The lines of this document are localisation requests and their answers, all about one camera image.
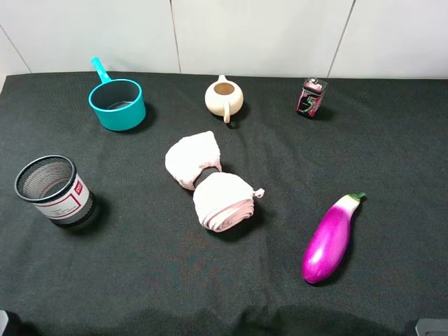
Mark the grey object bottom right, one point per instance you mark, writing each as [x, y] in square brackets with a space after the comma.
[431, 327]

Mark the pink towel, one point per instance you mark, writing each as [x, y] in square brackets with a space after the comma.
[221, 199]

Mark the black tablecloth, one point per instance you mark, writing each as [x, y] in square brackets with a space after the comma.
[142, 264]

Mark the cream ceramic teapot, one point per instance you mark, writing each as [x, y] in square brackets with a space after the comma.
[224, 98]

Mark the teal plastic scoop cup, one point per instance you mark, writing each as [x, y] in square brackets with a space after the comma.
[117, 103]

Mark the black gum box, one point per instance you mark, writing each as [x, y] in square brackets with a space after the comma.
[313, 90]

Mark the black mesh pen holder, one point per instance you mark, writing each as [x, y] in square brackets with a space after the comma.
[53, 186]

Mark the purple toy eggplant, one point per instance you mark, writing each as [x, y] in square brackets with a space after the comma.
[329, 243]

